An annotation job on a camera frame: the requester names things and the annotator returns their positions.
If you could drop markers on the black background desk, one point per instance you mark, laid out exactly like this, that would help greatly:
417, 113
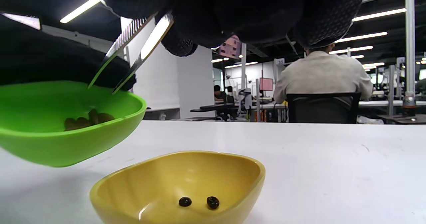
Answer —
216, 108

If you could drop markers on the person's right hand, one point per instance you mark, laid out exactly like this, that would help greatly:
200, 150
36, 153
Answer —
249, 11

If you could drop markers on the row of ceiling light strips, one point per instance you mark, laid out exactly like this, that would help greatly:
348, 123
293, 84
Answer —
379, 14

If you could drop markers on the person's left hand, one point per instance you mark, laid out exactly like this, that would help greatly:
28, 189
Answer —
50, 61

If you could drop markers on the pink screen monitor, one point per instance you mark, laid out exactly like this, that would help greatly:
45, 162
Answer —
266, 84

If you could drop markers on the black mesh office chair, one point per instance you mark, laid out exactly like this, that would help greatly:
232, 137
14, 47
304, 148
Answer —
322, 109

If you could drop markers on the yellow small dish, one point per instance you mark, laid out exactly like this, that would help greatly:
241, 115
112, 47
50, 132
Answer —
159, 180

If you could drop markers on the aluminium frame post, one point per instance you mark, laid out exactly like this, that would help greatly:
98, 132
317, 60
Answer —
410, 51

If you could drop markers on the hanging pink screen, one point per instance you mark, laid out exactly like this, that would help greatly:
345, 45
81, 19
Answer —
230, 47

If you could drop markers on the green plastic dish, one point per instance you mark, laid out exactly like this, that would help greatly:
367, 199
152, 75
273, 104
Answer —
66, 147

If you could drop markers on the single black coffee bean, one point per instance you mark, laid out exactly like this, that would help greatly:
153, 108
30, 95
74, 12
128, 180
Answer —
213, 202
185, 201

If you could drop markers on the metal tweezers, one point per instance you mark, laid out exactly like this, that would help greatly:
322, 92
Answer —
149, 44

